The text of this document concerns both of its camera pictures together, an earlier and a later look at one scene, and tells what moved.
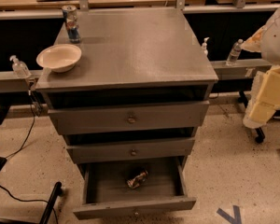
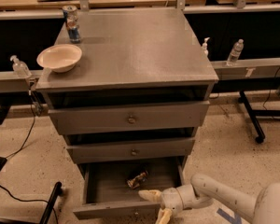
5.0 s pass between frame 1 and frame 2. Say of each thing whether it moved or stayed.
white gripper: moved
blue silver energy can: stayed
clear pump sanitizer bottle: stayed
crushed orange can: stayed
